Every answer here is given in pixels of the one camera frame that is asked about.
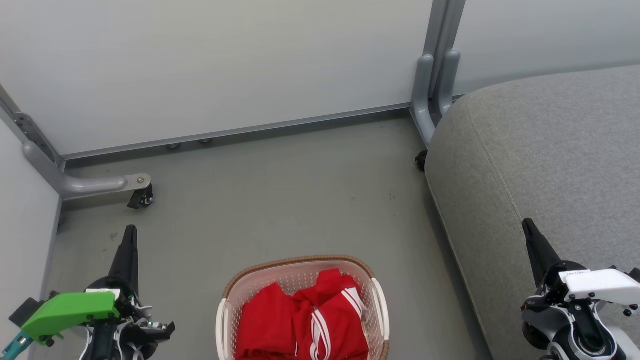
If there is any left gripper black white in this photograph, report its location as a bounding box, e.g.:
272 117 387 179
80 225 176 360

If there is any grey partition post with feet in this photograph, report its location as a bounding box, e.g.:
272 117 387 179
410 0 467 149

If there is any grey partition bottom rail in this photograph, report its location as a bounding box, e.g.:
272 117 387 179
62 102 414 161

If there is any white laundry basket brown rim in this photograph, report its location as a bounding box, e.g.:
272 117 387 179
216 255 391 360

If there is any red garment with white stripes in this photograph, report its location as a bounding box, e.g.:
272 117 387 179
235 268 371 360

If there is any grey partition foot with plate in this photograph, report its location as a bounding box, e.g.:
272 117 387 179
14 112 153 201

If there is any grey fabric sofa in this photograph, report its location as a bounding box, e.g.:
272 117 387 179
424 64 640 360

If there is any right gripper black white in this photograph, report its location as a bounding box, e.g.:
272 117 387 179
521 218 640 360

